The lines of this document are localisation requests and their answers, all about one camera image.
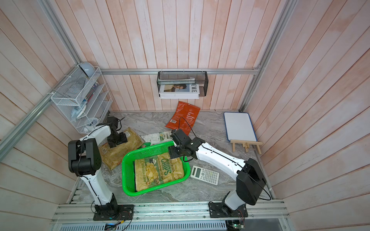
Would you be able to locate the white wire wall shelf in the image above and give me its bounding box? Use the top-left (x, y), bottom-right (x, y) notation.
top-left (51, 66), bottom-right (113, 134)

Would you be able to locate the blue framed whiteboard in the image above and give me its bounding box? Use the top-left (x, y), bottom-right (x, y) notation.
top-left (224, 112), bottom-right (257, 141)

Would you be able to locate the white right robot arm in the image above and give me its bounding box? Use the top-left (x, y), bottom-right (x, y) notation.
top-left (168, 129), bottom-right (266, 213)

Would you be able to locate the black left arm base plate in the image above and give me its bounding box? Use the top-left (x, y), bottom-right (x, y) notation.
top-left (93, 203), bottom-right (135, 221)

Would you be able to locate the white blue flat dish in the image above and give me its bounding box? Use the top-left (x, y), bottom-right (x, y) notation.
top-left (71, 103), bottom-right (87, 122)

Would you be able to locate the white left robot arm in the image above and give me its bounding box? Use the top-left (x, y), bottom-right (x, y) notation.
top-left (68, 116), bottom-right (127, 206)

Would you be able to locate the small wooden easel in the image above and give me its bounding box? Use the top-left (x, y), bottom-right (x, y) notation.
top-left (230, 140), bottom-right (264, 155)

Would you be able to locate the light green Chuba chips bag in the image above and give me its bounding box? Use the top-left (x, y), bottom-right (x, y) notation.
top-left (140, 131), bottom-right (172, 146)

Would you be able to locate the yellow kettle chips bag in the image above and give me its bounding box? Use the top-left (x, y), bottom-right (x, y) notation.
top-left (134, 153), bottom-right (185, 192)

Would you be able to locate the white magazine book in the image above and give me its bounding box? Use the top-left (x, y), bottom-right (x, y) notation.
top-left (158, 78), bottom-right (200, 100)

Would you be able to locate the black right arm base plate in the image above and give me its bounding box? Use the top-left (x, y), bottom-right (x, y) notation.
top-left (208, 201), bottom-right (248, 218)

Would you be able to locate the brown paper chips bag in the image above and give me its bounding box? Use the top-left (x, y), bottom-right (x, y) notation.
top-left (99, 127), bottom-right (144, 170)

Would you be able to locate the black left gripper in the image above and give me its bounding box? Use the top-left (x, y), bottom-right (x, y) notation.
top-left (107, 131), bottom-right (128, 148)

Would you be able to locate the white calculator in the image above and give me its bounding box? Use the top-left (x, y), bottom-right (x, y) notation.
top-left (190, 166), bottom-right (219, 185)

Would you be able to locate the black mesh wall basket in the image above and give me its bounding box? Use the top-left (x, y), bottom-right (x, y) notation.
top-left (157, 71), bottom-right (209, 100)

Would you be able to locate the green plastic basket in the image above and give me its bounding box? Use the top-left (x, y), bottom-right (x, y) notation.
top-left (121, 141), bottom-right (190, 196)

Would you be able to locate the red cassava chips bag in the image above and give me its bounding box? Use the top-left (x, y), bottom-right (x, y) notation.
top-left (165, 101), bottom-right (200, 135)

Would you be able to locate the small white alarm clock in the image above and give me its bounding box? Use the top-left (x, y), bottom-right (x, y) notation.
top-left (84, 117), bottom-right (99, 132)

